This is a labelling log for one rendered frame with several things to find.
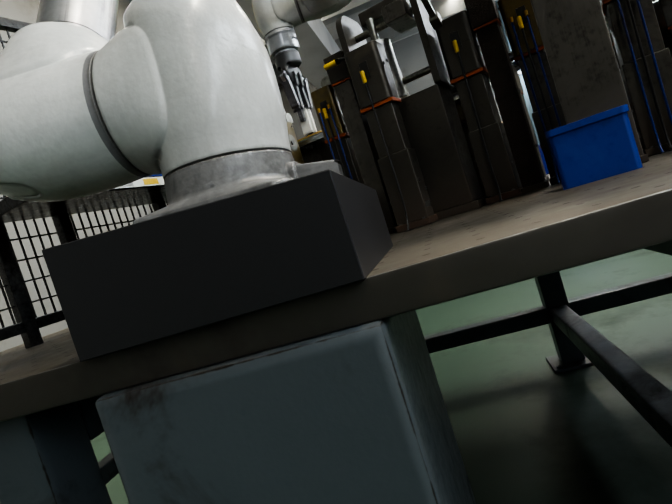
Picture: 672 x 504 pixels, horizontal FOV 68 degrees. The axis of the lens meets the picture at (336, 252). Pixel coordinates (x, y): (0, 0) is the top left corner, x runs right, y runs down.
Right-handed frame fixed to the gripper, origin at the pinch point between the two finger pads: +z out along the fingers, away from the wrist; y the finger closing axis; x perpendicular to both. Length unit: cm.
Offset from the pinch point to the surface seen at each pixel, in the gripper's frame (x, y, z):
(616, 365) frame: -60, 0, 84
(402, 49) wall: 201, 882, -268
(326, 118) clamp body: -17.4, -23.6, 6.8
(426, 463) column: -49, -92, 53
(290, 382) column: -40, -95, 44
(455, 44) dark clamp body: -50, -25, 4
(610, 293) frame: -61, 69, 84
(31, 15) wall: 279, 142, -200
